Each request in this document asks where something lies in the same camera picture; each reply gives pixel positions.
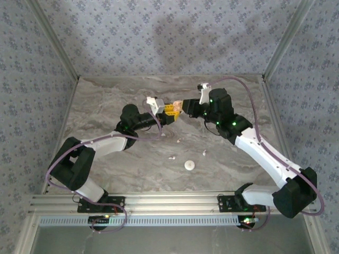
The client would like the black controller board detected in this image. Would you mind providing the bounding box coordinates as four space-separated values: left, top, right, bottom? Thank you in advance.
237 215 259 230
88 215 111 230

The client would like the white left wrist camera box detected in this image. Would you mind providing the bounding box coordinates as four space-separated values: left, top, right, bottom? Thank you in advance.
146 96 165 115

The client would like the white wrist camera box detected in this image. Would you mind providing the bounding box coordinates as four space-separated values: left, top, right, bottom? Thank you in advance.
146 96 165 115
197 82 212 104

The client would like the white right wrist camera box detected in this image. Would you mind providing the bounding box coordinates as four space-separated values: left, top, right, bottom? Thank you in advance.
197 82 212 104

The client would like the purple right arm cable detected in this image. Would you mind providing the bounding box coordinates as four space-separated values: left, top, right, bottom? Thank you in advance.
205 76 325 233

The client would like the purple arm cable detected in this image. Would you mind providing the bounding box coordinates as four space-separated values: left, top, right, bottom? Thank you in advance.
205 76 325 233
45 104 163 234

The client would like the aluminium table side rail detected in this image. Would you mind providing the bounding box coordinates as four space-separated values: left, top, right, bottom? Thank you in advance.
261 75 304 193
42 76 81 195

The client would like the aluminium mounting rail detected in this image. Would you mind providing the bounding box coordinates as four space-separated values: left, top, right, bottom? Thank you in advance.
28 192 317 214

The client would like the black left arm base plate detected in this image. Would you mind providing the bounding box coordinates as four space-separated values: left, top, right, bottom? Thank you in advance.
77 196 126 213

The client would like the aluminium frame post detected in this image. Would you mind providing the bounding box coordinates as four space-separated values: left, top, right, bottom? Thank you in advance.
263 0 316 80
26 0 81 81

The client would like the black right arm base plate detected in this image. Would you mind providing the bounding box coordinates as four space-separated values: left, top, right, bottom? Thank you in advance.
217 194 267 213

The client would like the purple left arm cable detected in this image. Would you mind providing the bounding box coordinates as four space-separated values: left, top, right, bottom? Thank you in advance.
45 104 163 234

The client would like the grey slotted cable duct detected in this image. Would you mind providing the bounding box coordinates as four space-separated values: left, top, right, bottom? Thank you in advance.
38 214 240 227

